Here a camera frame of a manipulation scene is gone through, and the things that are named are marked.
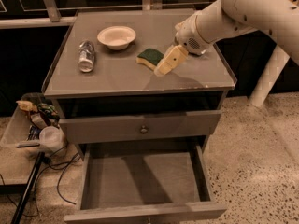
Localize clear plastic bin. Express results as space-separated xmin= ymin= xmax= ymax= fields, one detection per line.
xmin=0 ymin=92 xmax=68 ymax=187

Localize open middle grey drawer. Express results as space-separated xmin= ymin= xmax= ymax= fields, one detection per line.
xmin=64 ymin=145 xmax=226 ymax=224

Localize black pole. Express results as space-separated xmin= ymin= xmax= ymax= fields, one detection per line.
xmin=11 ymin=152 xmax=45 ymax=224

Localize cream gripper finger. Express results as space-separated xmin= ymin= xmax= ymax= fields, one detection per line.
xmin=154 ymin=45 xmax=189 ymax=77

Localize green and yellow sponge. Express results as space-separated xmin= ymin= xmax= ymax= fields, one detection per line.
xmin=136 ymin=49 xmax=164 ymax=70

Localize white support post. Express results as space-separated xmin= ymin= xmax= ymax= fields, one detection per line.
xmin=249 ymin=46 xmax=289 ymax=107

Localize black cable on floor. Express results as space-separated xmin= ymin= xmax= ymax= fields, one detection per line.
xmin=0 ymin=142 xmax=82 ymax=217

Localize white bowl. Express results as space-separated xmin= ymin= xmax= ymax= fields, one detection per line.
xmin=97 ymin=26 xmax=136 ymax=50

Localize closed upper grey drawer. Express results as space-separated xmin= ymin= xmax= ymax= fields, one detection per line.
xmin=60 ymin=110 xmax=221 ymax=144

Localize round metal drawer knob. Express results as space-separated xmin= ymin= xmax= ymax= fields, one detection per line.
xmin=140 ymin=125 xmax=149 ymax=134

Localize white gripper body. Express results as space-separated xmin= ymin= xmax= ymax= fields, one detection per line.
xmin=175 ymin=11 xmax=210 ymax=56

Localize grey drawer cabinet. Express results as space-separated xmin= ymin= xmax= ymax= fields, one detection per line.
xmin=41 ymin=8 xmax=238 ymax=161

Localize colourful snack bag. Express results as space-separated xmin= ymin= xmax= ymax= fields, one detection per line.
xmin=37 ymin=103 xmax=60 ymax=120

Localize clear plastic bottle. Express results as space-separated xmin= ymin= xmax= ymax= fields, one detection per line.
xmin=78 ymin=40 xmax=95 ymax=73

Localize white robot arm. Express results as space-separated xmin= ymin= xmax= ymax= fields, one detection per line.
xmin=154 ymin=0 xmax=299 ymax=76

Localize clear plastic cup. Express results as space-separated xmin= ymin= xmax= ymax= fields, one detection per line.
xmin=39 ymin=126 xmax=65 ymax=151

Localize metal railing frame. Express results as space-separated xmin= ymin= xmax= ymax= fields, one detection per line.
xmin=0 ymin=0 xmax=216 ymax=29

